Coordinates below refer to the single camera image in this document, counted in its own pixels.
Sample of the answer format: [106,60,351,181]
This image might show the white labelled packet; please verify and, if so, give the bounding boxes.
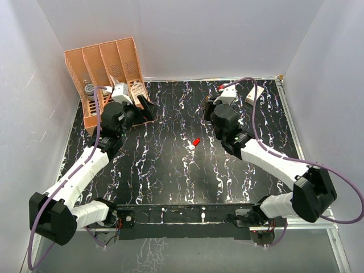
[130,81,148,102]

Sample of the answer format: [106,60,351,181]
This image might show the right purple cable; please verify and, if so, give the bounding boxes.
[224,76,364,248]

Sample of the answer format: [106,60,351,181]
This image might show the orange plastic file organizer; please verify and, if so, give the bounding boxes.
[64,37,144,136]

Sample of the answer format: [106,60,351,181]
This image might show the black front base bar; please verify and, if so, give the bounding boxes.
[115,203,288,241]

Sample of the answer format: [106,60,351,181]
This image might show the grey round canister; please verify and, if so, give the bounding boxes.
[84,80,94,101]

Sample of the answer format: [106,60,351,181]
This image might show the small white red box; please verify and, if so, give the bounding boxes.
[245,86,264,106]

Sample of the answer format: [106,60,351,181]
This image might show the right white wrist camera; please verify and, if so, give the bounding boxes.
[213,84,237,105]

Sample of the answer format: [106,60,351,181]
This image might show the red key tag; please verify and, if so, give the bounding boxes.
[193,138,201,146]

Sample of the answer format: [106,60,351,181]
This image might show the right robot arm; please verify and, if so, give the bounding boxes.
[202,98,337,226]

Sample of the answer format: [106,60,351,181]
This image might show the white printed card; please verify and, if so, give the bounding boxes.
[109,74,125,90]

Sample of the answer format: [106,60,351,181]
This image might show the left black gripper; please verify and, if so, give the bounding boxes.
[117,95,158,138]

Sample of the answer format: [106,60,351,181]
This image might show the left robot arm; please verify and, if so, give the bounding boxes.
[29,95,158,246]

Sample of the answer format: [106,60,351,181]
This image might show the aluminium frame rail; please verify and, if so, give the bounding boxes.
[275,75,351,272]

